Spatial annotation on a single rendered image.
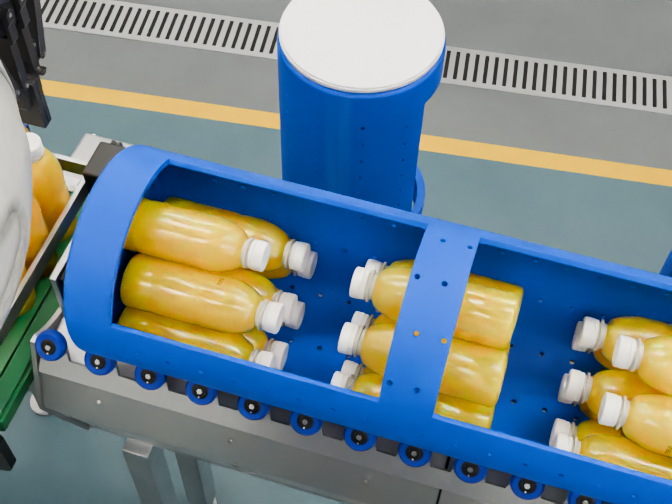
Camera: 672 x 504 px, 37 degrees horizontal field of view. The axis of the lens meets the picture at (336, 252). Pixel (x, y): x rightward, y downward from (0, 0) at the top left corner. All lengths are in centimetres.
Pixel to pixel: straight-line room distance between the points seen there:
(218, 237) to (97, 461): 127
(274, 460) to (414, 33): 74
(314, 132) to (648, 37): 186
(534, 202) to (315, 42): 129
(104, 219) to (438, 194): 170
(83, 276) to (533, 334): 61
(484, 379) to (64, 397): 64
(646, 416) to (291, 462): 50
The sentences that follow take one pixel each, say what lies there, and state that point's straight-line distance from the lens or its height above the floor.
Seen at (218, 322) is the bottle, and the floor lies 112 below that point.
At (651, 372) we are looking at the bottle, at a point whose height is 117.
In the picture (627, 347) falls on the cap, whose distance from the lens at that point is 124.
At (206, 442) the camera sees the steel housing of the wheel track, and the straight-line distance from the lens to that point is 148.
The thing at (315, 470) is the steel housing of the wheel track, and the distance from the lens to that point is 145.
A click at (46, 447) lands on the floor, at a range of 249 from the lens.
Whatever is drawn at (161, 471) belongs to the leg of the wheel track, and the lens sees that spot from 185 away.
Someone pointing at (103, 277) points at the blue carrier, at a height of 119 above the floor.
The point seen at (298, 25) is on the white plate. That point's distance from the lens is 173.
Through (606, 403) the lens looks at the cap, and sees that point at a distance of 124.
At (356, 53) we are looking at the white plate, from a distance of 169.
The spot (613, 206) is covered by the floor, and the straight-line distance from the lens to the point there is 291.
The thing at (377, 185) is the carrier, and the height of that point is 79.
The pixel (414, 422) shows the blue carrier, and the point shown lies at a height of 112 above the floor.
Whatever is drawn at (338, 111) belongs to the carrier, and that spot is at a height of 98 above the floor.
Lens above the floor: 220
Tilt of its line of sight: 55 degrees down
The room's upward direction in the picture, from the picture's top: 2 degrees clockwise
